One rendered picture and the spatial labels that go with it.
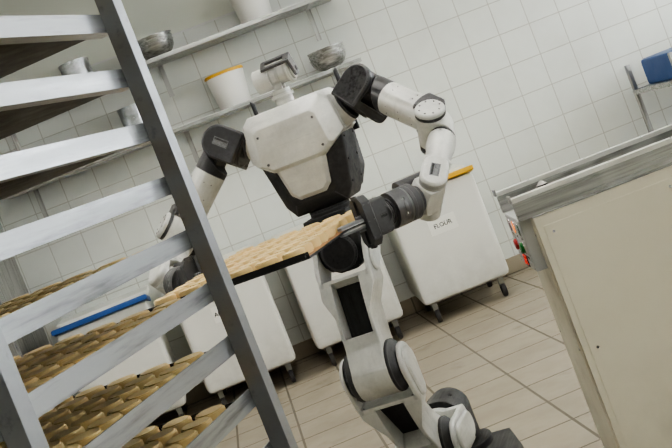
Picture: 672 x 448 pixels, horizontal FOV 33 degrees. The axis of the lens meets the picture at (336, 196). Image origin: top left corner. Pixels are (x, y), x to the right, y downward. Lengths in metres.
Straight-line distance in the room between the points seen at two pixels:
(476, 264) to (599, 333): 3.53
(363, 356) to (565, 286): 0.57
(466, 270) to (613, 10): 2.00
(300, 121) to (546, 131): 4.29
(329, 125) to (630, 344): 0.95
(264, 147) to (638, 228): 0.99
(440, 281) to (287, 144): 3.45
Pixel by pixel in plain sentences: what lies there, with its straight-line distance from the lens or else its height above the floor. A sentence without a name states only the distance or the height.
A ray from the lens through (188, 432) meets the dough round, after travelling 1.73.
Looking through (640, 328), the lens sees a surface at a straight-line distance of 2.96.
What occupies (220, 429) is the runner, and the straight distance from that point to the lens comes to 1.72.
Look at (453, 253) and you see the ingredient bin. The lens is 6.40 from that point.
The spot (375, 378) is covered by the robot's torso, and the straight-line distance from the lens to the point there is 3.04.
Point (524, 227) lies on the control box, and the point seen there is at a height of 0.82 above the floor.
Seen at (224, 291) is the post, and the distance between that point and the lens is 1.81.
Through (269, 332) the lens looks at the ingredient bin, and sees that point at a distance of 6.32.
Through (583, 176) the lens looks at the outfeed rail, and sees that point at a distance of 2.90.
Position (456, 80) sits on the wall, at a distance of 7.09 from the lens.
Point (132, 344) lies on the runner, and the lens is 1.57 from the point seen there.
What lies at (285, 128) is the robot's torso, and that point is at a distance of 3.05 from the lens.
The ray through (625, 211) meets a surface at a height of 0.77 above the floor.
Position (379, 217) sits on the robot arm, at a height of 1.00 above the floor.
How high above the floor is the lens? 1.22
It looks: 3 degrees down
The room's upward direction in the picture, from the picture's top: 21 degrees counter-clockwise
